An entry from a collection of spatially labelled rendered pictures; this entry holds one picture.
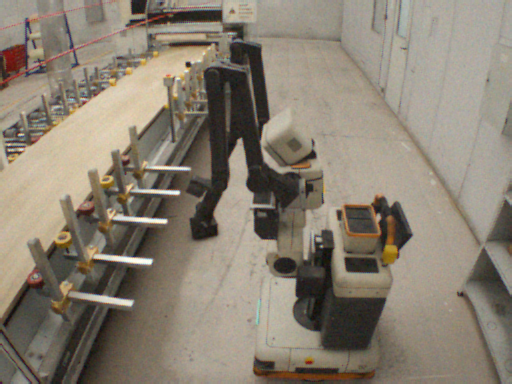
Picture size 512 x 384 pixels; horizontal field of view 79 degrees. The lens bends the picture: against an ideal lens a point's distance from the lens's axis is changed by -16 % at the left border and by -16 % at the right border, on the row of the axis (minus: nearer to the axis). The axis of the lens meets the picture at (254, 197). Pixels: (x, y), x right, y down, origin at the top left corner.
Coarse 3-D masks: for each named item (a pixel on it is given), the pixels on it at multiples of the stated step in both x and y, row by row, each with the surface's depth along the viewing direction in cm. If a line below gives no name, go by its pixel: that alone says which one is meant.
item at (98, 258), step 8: (64, 256) 151; (72, 256) 151; (96, 256) 151; (104, 256) 151; (112, 256) 152; (120, 256) 152; (112, 264) 151; (120, 264) 150; (128, 264) 150; (136, 264) 149; (144, 264) 149; (152, 264) 151
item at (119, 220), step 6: (90, 216) 171; (96, 216) 171; (114, 216) 171; (120, 216) 171; (126, 216) 171; (90, 222) 172; (96, 222) 171; (114, 222) 170; (120, 222) 170; (126, 222) 170; (132, 222) 169; (138, 222) 169; (144, 222) 169; (150, 222) 168; (156, 222) 168; (162, 222) 168
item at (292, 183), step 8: (280, 176) 125; (288, 176) 127; (296, 176) 130; (280, 184) 124; (288, 184) 124; (296, 184) 126; (280, 192) 125; (288, 192) 124; (296, 192) 122; (280, 200) 129; (288, 200) 124
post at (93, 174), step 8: (96, 168) 153; (88, 176) 152; (96, 176) 153; (96, 184) 154; (96, 192) 156; (96, 200) 159; (104, 200) 162; (104, 208) 163; (104, 216) 163; (112, 232) 172; (112, 240) 173
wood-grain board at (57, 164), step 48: (192, 48) 514; (96, 96) 321; (144, 96) 314; (48, 144) 231; (96, 144) 229; (0, 192) 178; (48, 192) 179; (0, 240) 144; (48, 240) 146; (0, 288) 120
